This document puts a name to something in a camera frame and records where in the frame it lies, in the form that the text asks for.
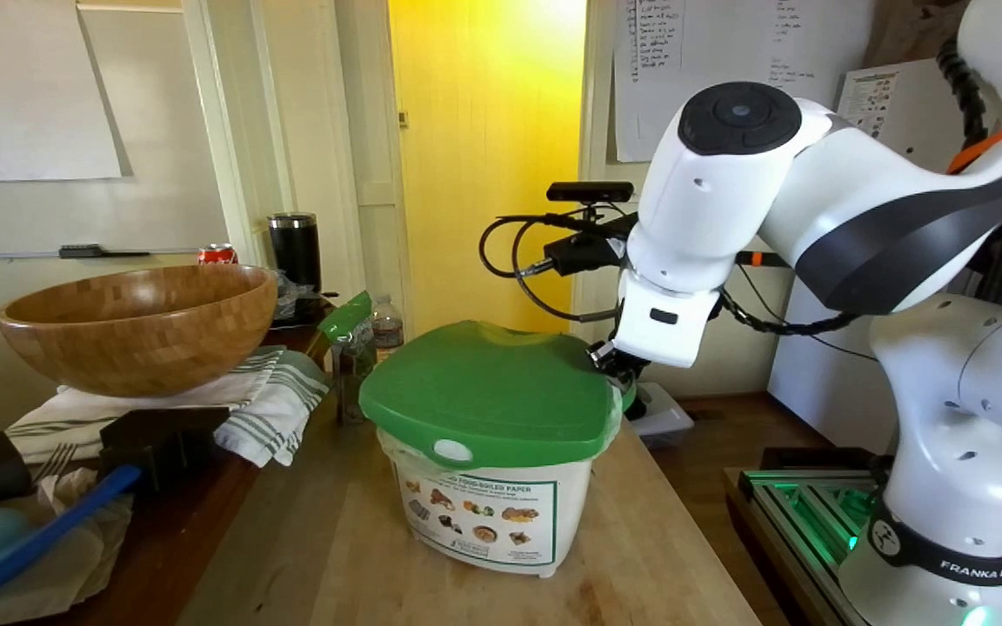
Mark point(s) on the blue plastic handle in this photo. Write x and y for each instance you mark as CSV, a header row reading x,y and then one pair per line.
x,y
26,543

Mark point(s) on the striped white dish towel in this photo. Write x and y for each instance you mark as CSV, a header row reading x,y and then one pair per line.
x,y
267,403

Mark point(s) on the paper sheet on wall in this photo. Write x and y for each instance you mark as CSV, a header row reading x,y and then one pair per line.
x,y
667,49

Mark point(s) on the black whiteboard marker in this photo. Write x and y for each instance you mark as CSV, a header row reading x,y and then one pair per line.
x,y
91,253

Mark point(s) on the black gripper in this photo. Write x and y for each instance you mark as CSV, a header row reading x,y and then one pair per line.
x,y
616,363

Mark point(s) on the red soda can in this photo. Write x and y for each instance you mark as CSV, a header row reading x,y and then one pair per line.
x,y
216,256

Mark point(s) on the whiteboard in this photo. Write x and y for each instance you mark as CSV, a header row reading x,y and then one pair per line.
x,y
52,121

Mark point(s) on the black tumbler cup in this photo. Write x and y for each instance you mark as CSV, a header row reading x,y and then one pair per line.
x,y
297,249

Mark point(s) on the large wooden bowl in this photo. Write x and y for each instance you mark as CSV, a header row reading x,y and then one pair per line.
x,y
145,331

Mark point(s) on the green snack bag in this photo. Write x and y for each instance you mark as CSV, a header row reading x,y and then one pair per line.
x,y
350,338

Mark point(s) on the white bucket with green lid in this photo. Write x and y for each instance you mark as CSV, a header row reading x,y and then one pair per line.
x,y
491,435

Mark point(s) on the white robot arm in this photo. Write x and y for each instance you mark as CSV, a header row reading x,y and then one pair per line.
x,y
870,235

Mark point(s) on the clear plastic water bottle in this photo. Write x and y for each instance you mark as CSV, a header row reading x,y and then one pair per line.
x,y
386,330

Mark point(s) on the black camera on stand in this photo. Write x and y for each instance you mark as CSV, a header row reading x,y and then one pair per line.
x,y
589,193

